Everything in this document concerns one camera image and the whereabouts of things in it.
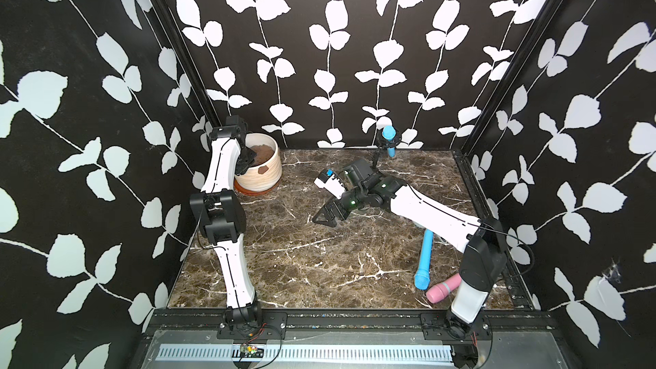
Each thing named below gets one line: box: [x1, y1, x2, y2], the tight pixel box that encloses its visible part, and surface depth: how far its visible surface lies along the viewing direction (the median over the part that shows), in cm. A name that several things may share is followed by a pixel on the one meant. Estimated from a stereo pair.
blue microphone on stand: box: [381, 124, 397, 159], surface depth 95 cm
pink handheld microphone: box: [426, 273, 463, 304], surface depth 79 cm
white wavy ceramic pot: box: [234, 132, 282, 192], surface depth 100 cm
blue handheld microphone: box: [414, 228, 434, 291], surface depth 85 cm
